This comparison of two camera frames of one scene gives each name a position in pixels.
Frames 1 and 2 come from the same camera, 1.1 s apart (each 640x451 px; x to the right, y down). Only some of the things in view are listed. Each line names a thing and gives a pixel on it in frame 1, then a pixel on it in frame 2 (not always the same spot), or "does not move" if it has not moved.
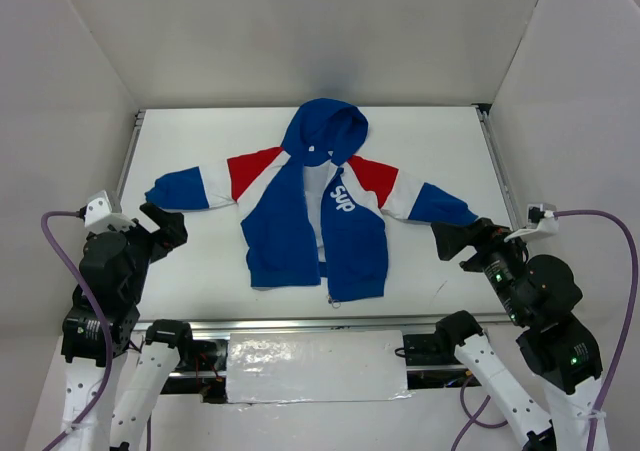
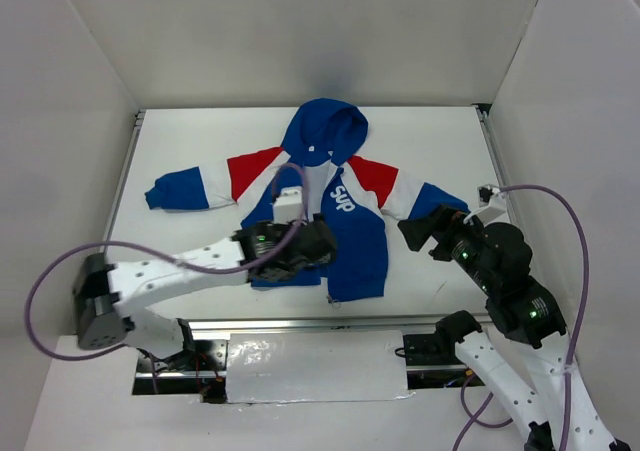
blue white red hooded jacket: [313, 212] does not move
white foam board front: [283, 367] does not move
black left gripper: [151, 236] -> [304, 244]
